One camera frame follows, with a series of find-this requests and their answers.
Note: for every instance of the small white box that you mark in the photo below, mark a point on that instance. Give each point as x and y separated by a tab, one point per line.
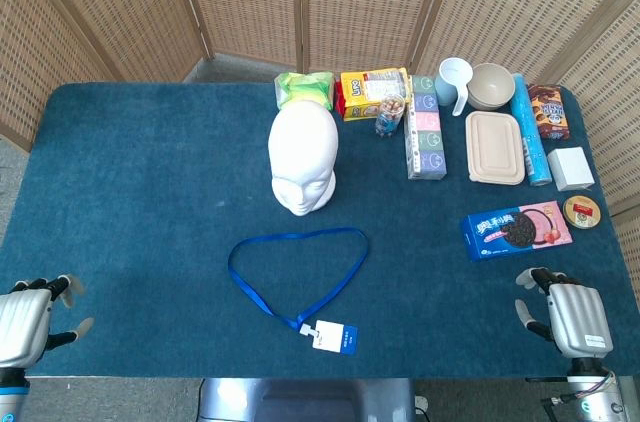
570	167

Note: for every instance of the clear snack jar blue label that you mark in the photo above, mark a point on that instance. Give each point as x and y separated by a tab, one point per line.
387	117

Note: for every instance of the green tissue packet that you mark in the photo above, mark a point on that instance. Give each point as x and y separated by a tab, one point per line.
305	87

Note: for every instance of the blue pink Oreo box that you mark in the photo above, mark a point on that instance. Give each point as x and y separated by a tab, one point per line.
500	234

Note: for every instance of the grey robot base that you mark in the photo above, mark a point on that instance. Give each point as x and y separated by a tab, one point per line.
300	402

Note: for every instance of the round gold tin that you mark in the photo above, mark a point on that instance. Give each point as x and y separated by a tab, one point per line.
581	213

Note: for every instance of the white foam mannequin head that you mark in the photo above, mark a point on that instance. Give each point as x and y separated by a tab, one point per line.
302	152

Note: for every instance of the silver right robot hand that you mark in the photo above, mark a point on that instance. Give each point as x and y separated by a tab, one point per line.
575	317

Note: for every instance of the beige lidded lunch box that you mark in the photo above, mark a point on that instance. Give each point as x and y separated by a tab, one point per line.
495	149

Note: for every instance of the teal table cloth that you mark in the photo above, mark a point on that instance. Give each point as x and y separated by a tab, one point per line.
150	192

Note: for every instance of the pastel multicolour tissue pack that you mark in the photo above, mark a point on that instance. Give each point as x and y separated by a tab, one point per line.
427	142

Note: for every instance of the yellow snack box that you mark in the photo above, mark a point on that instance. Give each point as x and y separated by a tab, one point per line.
357	92

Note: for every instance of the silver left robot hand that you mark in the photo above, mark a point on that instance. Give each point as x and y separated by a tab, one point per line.
20	322

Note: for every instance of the blue cylindrical tube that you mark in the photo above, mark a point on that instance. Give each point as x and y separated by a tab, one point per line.
530	132

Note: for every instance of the brown cookie bag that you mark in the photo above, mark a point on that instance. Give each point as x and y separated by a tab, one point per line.
550	114

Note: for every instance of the white and blue ID badge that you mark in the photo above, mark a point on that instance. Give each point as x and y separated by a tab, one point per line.
332	337

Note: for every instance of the beige bowl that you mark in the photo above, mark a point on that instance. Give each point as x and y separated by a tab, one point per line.
492	84

